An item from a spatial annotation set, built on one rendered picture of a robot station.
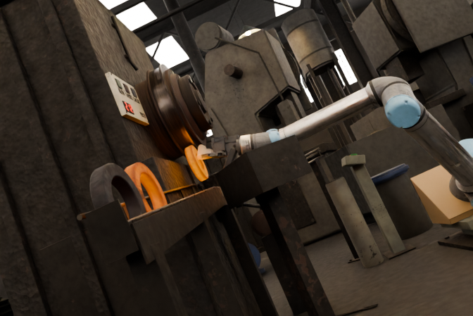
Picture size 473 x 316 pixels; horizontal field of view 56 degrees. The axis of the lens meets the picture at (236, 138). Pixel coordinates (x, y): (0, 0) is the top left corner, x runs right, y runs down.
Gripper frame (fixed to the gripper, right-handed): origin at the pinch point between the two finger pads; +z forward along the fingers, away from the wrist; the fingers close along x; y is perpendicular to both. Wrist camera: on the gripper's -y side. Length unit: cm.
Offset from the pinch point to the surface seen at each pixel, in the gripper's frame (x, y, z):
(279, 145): 39, -4, -37
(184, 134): -2.7, 11.6, 3.8
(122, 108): 27.5, 19.6, 18.7
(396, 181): -112, -22, -102
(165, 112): 2.6, 21.3, 9.6
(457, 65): -334, 97, -236
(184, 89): -6.3, 32.4, 2.6
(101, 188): 98, -14, -3
